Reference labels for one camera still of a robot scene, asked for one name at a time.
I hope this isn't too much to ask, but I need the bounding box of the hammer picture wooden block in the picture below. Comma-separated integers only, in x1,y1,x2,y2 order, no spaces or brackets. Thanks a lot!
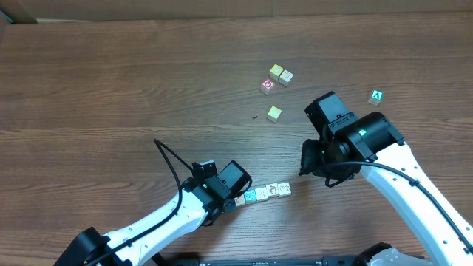
234,195,246,207

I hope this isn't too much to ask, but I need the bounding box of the green framed wooden block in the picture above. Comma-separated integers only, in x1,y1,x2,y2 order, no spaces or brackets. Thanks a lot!
243,189,257,204

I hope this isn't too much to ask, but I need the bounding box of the number two wooden block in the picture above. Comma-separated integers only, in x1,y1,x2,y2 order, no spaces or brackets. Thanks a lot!
255,187,268,202

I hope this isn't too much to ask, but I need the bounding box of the animal picture wooden block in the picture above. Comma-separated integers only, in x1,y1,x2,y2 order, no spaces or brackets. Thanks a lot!
278,183,291,197

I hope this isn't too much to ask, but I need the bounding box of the acorn picture wooden block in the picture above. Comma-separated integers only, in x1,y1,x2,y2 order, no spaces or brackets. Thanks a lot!
266,183,279,197

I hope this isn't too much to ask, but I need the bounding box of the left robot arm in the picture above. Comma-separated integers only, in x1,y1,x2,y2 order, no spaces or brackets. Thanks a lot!
54,160,252,266

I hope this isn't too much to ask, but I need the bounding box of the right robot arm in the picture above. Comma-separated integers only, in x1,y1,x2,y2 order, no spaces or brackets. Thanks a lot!
299,92,472,265

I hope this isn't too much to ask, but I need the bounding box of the yellow wooden block middle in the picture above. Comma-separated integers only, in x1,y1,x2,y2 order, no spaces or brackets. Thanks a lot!
267,106,282,123

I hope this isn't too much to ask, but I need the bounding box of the yellow wooden block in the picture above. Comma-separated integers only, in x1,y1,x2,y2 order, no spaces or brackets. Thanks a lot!
269,64,284,81
267,106,282,123

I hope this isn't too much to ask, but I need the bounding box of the red apple wooden block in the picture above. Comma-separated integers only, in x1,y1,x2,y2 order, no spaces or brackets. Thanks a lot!
260,78,275,95

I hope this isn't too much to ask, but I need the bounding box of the white wooden block far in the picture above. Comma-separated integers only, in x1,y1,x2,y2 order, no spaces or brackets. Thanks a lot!
279,69,293,86

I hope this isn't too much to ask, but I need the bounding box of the green letter wooden block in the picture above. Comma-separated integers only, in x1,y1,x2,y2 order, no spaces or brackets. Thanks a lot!
368,89,384,106

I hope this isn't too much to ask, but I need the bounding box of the yellow top wooden block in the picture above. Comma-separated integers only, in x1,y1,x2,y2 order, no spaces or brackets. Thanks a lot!
269,64,284,81

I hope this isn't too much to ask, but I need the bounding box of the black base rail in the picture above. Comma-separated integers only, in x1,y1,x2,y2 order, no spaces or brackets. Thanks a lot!
144,254,368,266

